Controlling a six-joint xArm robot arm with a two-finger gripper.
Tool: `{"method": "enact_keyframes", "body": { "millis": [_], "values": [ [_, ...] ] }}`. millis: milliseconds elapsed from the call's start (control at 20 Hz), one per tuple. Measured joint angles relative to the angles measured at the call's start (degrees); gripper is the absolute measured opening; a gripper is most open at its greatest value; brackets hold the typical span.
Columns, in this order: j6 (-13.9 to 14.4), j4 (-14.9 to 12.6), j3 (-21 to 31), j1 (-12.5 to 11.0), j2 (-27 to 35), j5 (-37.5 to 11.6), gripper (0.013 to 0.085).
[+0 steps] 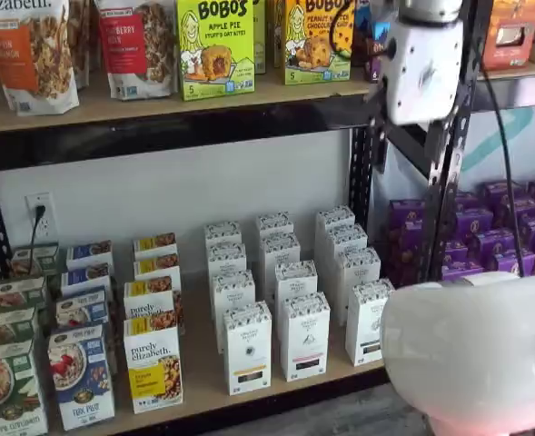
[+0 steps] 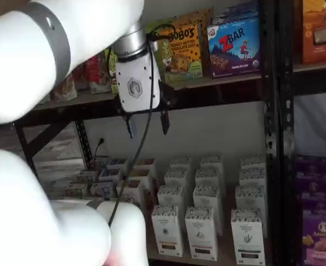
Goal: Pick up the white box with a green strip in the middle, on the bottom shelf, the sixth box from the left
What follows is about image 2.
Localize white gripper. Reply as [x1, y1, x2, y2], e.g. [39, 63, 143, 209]
[115, 51, 172, 140]

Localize white tea box green strip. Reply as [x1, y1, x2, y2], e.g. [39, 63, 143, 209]
[239, 168, 267, 190]
[235, 185, 268, 239]
[231, 209, 266, 265]
[240, 155, 267, 171]

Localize small snack box brown print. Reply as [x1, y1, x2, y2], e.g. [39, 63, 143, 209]
[129, 168, 153, 185]
[116, 179, 154, 212]
[136, 157, 156, 171]

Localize small snack box blue print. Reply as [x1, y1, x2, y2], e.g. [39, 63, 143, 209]
[99, 167, 122, 183]
[106, 157, 128, 170]
[90, 181, 115, 199]

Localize green Bobo's apple pie box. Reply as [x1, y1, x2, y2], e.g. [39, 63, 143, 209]
[106, 47, 120, 94]

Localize white tea box pink strip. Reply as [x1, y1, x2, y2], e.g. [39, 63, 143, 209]
[195, 167, 225, 190]
[200, 155, 225, 171]
[193, 185, 224, 237]
[184, 207, 218, 262]

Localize orange Bobo's box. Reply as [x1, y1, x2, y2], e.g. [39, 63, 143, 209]
[160, 23, 204, 83]
[176, 8, 213, 78]

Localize small white snack box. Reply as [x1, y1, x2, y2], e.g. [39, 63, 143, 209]
[65, 181, 90, 199]
[78, 169, 99, 183]

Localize blue Z Bar box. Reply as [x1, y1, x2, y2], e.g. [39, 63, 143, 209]
[206, 17, 262, 79]
[212, 1, 260, 26]

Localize black metal shelf rack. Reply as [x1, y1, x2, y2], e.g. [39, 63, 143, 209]
[277, 0, 326, 266]
[13, 0, 284, 266]

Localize purple Annie's box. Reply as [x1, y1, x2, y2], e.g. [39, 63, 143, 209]
[295, 173, 326, 195]
[302, 210, 326, 266]
[294, 155, 326, 178]
[300, 191, 326, 216]

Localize orange cracker box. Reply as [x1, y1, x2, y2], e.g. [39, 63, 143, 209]
[294, 0, 326, 65]

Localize Purely Elizabeth bag red label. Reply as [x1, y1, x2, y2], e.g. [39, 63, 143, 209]
[82, 54, 112, 94]

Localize long black cable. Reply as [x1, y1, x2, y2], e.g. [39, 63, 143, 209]
[108, 41, 156, 227]

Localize black gripper camera mount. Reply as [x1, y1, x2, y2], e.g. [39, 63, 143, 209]
[158, 80, 175, 111]

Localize black plug cord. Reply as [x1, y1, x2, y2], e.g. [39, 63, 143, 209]
[92, 141, 104, 160]

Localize short black looped cable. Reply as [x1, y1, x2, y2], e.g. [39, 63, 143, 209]
[147, 23, 178, 43]

